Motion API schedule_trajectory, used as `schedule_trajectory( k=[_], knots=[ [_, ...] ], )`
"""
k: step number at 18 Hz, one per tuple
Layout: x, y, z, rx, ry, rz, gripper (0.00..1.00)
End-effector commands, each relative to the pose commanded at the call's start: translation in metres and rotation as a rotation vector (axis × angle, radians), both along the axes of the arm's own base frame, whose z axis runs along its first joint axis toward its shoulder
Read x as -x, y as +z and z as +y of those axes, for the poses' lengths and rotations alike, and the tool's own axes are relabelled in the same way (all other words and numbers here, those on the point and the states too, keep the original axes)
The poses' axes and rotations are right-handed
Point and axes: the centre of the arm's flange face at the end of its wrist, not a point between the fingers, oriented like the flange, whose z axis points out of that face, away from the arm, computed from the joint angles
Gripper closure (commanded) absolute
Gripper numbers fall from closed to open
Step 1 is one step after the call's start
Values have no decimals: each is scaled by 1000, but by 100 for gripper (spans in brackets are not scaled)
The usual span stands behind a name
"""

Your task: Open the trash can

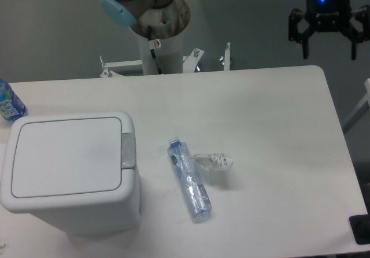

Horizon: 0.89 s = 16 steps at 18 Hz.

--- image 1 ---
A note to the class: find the grey trash can push button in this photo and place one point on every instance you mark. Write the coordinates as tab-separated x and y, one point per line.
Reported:
128	150

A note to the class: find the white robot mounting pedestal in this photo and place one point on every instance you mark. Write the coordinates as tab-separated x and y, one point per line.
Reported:
157	57

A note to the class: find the grey robot arm base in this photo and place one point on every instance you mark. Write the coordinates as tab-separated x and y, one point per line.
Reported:
151	19

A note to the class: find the blue labelled water bottle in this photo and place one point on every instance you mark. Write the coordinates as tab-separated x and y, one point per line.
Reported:
12	107

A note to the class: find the white frame at right edge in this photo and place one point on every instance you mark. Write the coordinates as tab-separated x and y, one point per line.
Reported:
360	109

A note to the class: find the crumpled clear plastic wrapper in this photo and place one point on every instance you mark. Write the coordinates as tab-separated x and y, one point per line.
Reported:
214	161

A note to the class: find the black clamp at table edge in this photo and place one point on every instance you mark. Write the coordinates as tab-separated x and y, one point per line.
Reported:
360	228

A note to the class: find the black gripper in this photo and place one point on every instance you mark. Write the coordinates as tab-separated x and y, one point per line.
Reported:
327	6

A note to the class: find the white push-lid trash can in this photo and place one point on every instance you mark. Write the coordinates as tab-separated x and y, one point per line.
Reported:
66	171

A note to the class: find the clear empty plastic bottle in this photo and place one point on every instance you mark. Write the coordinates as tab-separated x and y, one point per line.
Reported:
191	184

